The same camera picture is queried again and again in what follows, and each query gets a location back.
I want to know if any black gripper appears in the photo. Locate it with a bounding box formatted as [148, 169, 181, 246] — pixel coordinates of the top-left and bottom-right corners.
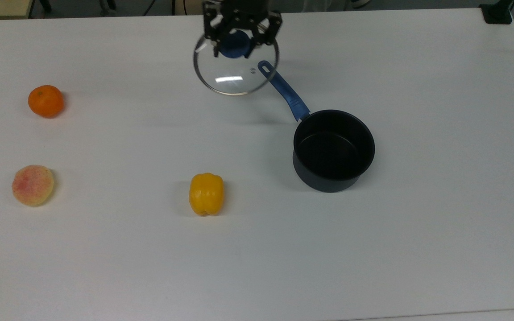
[202, 0, 283, 59]

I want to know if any glass lid with blue knob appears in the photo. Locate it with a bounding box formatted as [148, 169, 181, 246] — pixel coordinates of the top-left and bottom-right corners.
[193, 25, 280, 96]

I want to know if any yellow bell pepper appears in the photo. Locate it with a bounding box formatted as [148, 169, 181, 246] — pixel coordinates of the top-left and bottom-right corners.
[188, 173, 225, 217]

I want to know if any orange mandarin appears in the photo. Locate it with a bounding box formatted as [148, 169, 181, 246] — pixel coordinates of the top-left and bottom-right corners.
[27, 84, 65, 119]

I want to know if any pink yellow peach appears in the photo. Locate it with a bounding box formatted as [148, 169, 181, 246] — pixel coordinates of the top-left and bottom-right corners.
[11, 165, 55, 208]

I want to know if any black table clamp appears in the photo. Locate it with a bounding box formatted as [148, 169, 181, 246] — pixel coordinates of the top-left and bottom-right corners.
[479, 0, 514, 25]

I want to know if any dark pot with blue handle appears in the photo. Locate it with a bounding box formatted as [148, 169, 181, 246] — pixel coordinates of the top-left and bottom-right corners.
[257, 60, 376, 193]

